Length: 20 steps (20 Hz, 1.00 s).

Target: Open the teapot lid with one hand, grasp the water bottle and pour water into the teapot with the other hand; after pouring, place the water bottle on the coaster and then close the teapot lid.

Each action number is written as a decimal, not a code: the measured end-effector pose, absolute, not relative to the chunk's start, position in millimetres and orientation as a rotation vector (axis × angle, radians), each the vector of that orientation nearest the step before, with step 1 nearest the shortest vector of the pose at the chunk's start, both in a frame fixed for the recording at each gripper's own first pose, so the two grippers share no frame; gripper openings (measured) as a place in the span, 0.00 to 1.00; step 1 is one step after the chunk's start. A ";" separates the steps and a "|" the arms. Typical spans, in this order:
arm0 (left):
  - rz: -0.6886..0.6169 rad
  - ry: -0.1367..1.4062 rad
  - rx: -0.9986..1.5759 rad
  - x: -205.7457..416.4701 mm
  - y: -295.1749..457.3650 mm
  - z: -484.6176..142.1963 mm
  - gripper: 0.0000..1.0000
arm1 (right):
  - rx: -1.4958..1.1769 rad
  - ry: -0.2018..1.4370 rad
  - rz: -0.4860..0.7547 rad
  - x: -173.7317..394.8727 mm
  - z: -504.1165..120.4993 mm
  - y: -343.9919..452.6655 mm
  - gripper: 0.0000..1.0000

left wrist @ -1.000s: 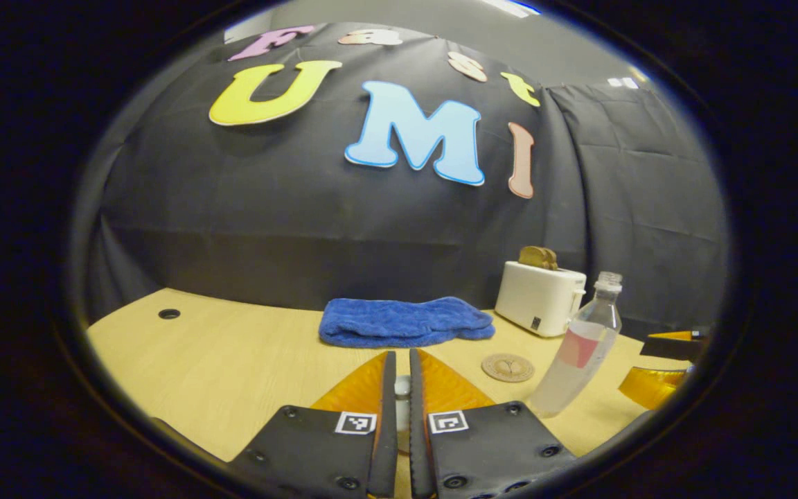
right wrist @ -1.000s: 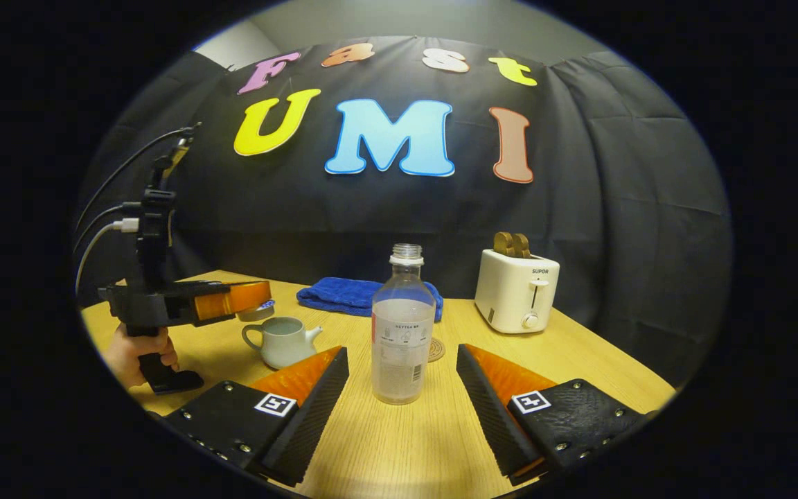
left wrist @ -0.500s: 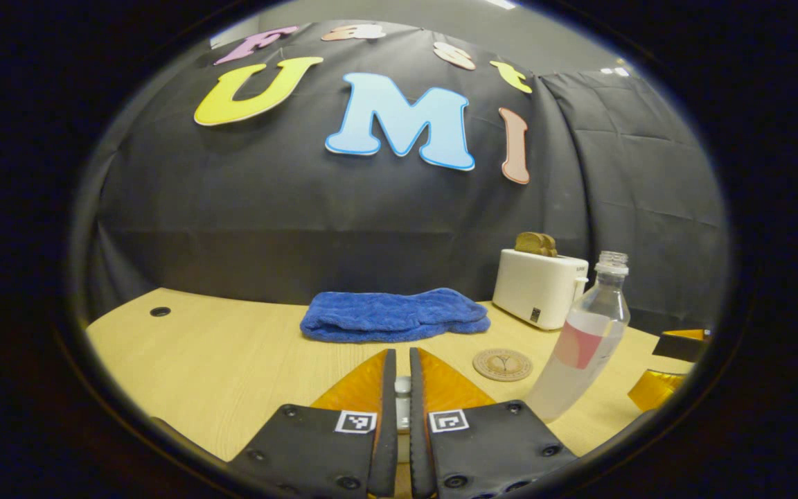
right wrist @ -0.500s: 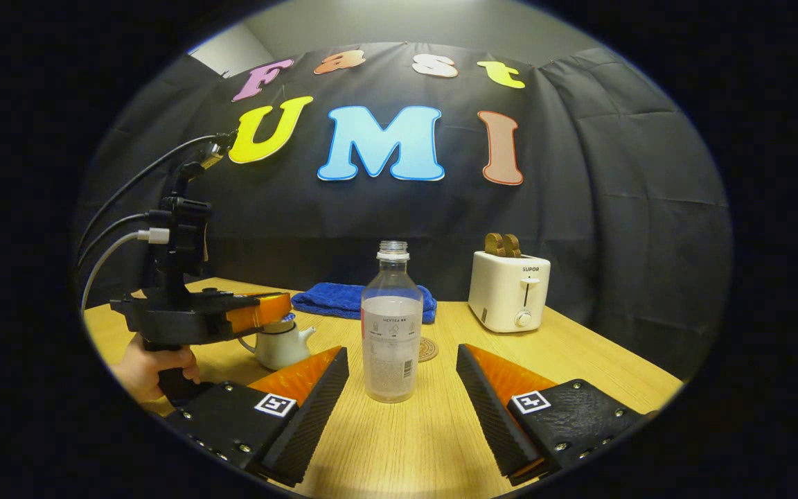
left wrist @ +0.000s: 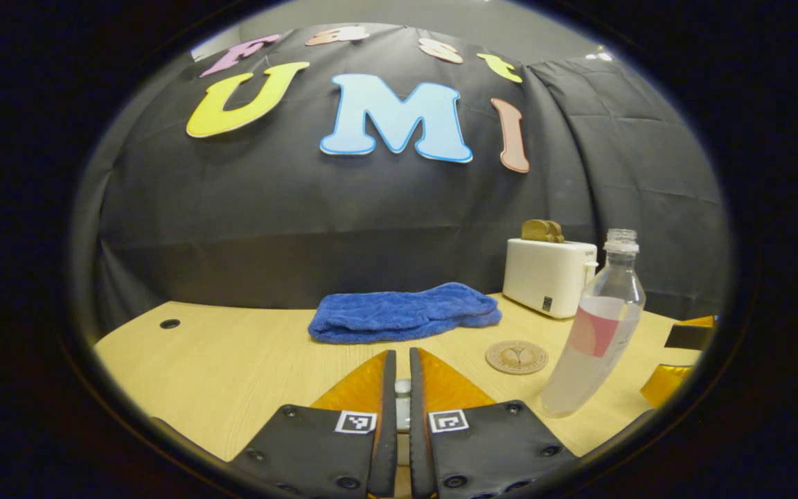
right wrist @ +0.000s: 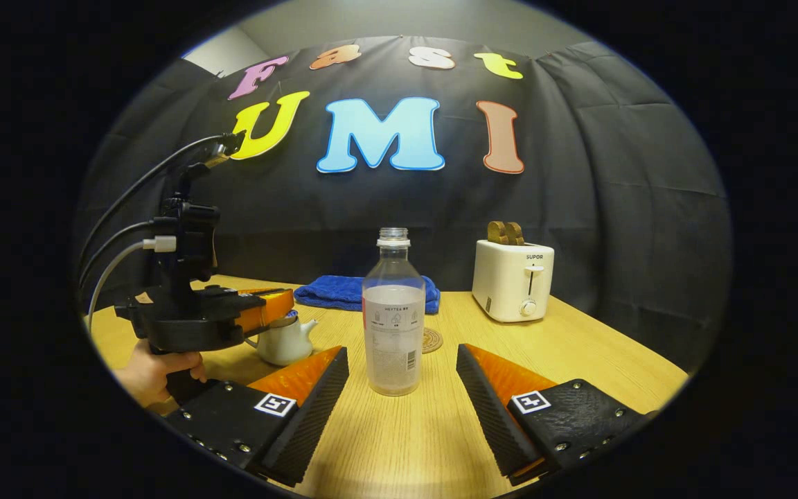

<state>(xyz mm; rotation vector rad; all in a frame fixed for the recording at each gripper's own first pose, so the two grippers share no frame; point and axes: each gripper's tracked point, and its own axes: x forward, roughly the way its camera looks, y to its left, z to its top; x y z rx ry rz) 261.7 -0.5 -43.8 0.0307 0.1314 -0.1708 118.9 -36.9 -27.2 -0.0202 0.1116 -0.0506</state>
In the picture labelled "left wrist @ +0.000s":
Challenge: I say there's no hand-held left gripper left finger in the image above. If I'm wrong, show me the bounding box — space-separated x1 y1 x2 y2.
229 349 398 499

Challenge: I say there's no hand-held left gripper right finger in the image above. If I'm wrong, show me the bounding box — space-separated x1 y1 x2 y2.
409 347 580 499

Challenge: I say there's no white teacup lid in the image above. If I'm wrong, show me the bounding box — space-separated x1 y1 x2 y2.
395 378 412 432

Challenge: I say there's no clear plastic water bottle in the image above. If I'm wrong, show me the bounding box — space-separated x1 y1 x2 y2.
540 229 647 419

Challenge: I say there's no round wooden coaster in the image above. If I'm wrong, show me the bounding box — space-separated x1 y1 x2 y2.
486 340 549 376

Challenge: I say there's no blue towel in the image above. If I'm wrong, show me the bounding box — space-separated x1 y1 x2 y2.
308 281 503 345

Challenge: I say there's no white toaster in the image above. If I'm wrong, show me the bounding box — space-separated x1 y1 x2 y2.
502 238 599 319

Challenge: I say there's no black backdrop cloth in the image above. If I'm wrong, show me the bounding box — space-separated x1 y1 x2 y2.
70 24 731 333

